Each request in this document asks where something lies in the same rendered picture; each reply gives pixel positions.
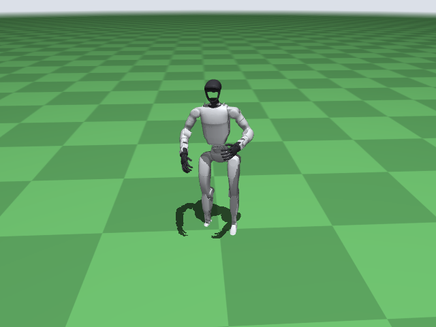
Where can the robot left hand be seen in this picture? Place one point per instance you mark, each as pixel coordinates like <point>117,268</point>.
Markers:
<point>232,151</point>

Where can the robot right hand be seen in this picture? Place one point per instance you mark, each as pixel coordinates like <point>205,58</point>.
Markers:
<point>184,163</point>

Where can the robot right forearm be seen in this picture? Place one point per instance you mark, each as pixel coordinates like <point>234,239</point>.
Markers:
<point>183,141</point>

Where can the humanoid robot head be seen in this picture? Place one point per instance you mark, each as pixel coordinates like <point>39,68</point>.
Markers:
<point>213,86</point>

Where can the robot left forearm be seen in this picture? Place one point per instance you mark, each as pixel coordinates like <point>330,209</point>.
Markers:
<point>246,138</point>

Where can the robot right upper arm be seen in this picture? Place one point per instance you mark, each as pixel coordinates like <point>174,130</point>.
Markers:
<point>195,113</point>

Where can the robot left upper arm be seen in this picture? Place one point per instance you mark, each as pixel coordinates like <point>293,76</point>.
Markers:
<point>236,114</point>

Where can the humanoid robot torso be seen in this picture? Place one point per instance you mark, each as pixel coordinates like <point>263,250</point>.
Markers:
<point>216,129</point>

